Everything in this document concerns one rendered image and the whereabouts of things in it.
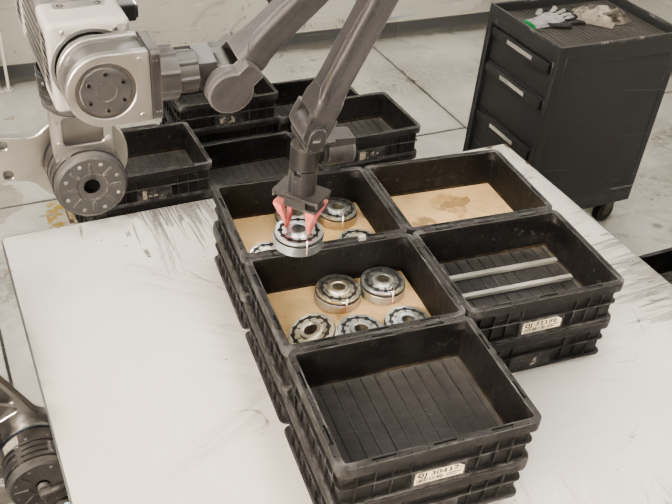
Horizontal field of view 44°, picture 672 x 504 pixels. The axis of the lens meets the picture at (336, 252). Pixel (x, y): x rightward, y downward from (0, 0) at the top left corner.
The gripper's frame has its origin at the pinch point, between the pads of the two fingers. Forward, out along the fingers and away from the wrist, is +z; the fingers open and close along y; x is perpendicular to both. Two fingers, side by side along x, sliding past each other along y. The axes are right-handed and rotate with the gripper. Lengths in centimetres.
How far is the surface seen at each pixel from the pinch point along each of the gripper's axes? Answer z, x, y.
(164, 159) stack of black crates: 56, -84, 92
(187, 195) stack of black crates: 57, -70, 73
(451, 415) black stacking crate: 22.2, 12.1, -41.5
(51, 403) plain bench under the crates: 36, 38, 36
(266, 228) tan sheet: 22.3, -24.0, 19.5
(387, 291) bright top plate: 19.1, -13.2, -17.2
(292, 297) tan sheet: 22.3, -3.7, 1.7
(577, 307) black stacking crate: 17, -28, -57
